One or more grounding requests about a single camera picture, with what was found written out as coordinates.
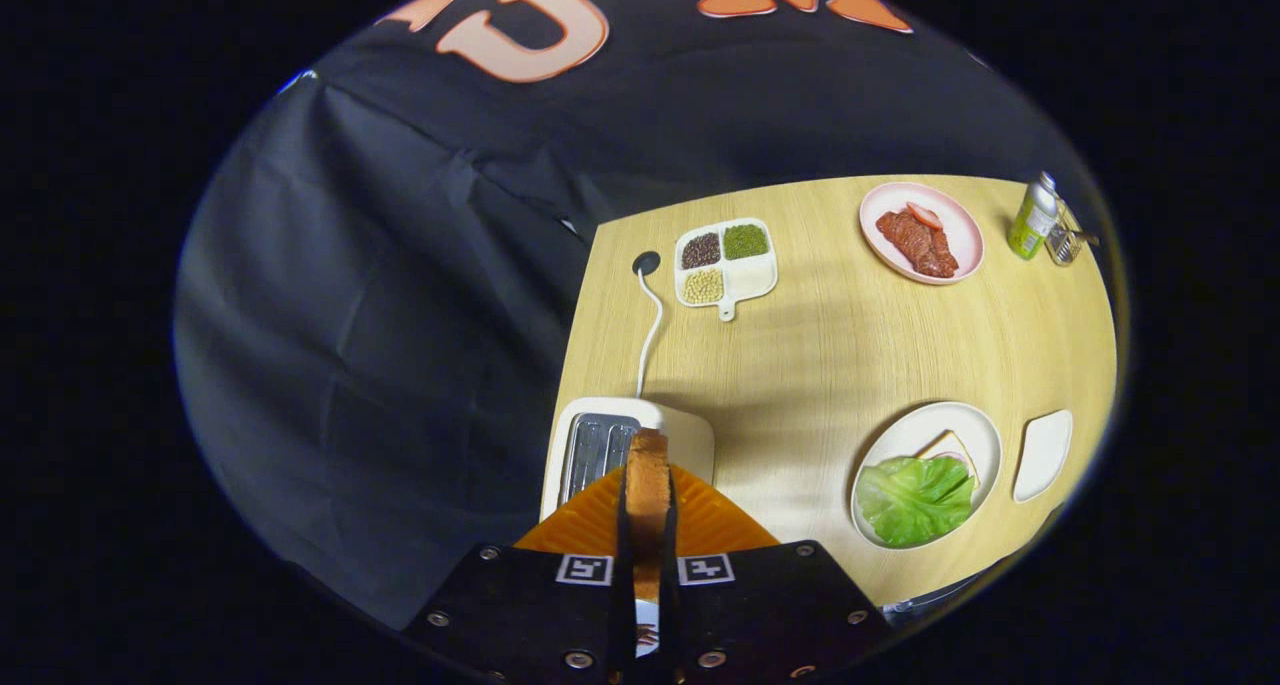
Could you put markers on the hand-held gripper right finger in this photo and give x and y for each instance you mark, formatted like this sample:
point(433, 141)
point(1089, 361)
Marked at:
point(668, 605)

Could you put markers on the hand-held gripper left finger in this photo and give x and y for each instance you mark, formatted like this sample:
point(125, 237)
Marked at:
point(626, 605)

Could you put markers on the toasted bread slice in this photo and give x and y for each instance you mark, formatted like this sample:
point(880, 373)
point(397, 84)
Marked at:
point(648, 485)

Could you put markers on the green lettuce leaf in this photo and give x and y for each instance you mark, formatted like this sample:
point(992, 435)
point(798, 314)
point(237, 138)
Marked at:
point(915, 500)

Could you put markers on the white toaster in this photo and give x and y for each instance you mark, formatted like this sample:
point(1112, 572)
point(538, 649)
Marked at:
point(690, 445)

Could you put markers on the round grey plate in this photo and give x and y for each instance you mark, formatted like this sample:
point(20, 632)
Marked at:
point(910, 430)

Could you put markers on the pink ham slice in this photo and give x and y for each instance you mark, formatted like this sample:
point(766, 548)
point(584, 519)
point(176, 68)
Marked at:
point(948, 457)

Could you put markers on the pile of yellow beans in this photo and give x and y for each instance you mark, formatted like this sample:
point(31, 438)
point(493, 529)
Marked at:
point(703, 285)

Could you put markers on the white bread slice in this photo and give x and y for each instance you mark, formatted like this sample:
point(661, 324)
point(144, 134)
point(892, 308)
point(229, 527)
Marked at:
point(952, 444)

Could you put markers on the white divided dish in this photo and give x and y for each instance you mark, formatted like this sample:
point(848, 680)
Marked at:
point(750, 280)

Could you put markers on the pile of dark beans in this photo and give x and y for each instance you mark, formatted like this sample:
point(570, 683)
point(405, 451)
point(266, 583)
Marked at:
point(700, 250)

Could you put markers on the pile of green beans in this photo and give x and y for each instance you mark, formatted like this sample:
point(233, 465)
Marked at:
point(745, 240)

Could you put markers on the small white dish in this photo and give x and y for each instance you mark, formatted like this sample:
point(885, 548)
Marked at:
point(1042, 455)

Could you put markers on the brown meat slice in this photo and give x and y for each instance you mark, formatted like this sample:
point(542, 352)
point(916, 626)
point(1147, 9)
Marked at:
point(915, 243)

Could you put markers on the red tomato slice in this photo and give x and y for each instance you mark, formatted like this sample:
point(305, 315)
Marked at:
point(925, 214)

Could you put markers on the pink plate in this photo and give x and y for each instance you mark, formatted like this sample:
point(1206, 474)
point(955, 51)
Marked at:
point(960, 235)

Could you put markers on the green label metal bottle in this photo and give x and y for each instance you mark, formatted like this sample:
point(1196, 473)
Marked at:
point(1032, 220)

